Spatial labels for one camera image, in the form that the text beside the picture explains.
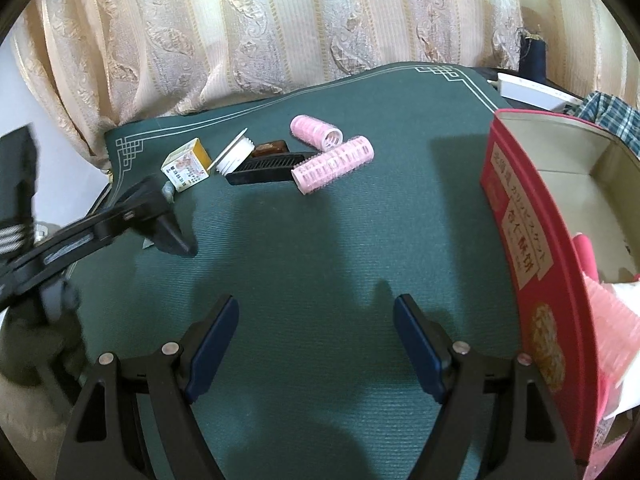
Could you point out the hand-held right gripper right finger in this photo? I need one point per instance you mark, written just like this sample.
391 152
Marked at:
417 340

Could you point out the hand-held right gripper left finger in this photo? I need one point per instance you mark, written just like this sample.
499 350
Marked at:
215 340

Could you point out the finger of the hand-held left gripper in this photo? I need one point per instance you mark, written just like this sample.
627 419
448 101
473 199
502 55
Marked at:
172 237
140 197

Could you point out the small teal bottle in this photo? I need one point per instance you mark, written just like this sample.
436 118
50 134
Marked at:
167 192

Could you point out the yellow white small box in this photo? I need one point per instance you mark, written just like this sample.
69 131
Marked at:
187 162

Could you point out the white round jar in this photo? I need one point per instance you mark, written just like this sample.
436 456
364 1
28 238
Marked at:
235 156

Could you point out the black comb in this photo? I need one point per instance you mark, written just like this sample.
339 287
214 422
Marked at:
265 166

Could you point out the brown hair clip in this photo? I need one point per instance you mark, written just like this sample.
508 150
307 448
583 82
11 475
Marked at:
270 148

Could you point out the red cardboard box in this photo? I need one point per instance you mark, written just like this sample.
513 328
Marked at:
530 260

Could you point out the pink hair roller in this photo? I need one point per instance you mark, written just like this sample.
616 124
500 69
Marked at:
332 162
312 130
612 325

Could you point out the long bent pink foam curler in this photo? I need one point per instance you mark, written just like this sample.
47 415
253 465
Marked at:
584 255

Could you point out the person's left hand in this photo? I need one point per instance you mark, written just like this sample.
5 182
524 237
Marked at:
45 340

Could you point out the green table mat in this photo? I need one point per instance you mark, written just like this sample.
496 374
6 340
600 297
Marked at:
325 240

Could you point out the white paper leaflet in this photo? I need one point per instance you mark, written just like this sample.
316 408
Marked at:
607 430

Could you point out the beige patterned curtain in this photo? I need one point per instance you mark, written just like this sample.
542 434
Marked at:
300 25

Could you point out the white flat box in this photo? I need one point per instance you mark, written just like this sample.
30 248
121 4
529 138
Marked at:
535 91

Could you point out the blue plaid cloth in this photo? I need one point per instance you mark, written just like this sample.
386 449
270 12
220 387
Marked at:
612 115

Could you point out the dark blue object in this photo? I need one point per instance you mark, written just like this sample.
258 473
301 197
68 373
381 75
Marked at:
534 55

